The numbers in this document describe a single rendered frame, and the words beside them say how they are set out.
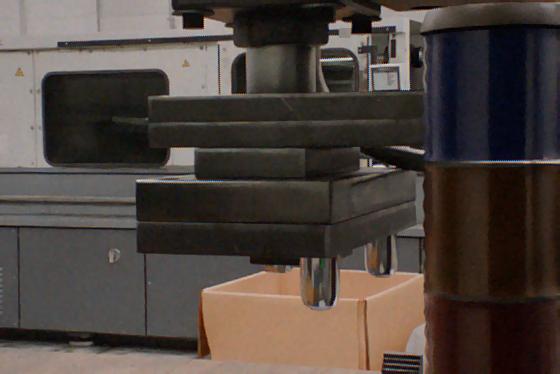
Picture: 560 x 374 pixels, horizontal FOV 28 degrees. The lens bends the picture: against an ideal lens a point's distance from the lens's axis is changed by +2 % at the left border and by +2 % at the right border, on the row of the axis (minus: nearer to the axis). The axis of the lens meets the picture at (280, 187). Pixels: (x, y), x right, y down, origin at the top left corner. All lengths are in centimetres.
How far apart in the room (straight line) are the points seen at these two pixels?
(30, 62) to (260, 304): 347
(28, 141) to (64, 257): 67
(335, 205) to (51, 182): 560
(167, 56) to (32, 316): 163
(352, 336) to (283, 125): 234
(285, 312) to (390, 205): 232
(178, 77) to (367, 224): 516
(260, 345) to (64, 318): 324
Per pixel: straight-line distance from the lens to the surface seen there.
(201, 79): 564
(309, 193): 50
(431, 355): 30
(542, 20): 29
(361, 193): 55
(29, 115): 619
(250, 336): 298
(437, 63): 30
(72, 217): 602
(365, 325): 288
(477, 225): 29
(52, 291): 615
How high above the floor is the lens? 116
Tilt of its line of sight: 3 degrees down
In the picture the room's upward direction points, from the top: 1 degrees counter-clockwise
